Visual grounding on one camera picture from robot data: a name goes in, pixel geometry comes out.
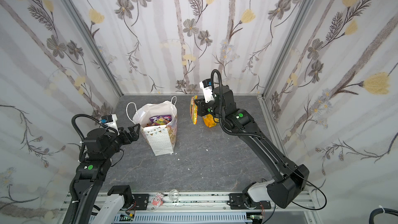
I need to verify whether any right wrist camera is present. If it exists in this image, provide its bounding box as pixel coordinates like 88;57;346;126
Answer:
200;79;214;103

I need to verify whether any white cartoon paper bag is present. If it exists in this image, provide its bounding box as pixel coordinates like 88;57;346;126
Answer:
125;96;178;156

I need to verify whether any orange white snack pack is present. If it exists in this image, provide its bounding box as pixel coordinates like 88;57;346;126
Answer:
190;95;198;124

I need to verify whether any pink toy figure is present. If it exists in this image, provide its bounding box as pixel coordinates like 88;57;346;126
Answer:
151;192;164;208

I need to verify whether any orange chips pack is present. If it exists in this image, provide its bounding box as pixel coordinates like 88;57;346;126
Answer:
146;119;169;127

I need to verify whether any white vented cable duct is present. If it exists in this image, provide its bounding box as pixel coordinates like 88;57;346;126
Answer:
111;213;253;224

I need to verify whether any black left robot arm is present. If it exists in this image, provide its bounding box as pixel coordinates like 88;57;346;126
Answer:
63;114;141;224

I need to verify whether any purple snack pack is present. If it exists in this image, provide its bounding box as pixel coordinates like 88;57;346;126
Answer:
149;115;173;123

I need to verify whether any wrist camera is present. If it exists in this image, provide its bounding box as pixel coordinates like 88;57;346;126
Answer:
101;114;118;131
200;79;214;103

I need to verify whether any clear plastic ball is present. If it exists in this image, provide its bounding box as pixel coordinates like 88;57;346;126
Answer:
169;189;180;202

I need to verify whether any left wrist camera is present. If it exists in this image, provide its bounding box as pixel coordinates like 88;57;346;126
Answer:
101;114;118;131

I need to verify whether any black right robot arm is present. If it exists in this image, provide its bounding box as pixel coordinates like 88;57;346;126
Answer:
194;69;310;209

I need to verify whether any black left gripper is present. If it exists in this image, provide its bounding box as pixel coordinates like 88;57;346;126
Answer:
102;122;140;159

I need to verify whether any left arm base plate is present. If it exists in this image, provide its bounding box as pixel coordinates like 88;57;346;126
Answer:
123;194;149;211

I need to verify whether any black corrugated hose corner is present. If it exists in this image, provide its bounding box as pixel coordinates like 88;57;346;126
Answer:
368;206;398;224

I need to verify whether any yellow mango snack bag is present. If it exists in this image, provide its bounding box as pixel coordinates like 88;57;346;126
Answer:
202;114;218;128

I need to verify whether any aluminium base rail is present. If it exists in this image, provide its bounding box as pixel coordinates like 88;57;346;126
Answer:
58;191;312;214

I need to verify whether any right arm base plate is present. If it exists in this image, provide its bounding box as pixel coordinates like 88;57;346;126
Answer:
227;193;272;210

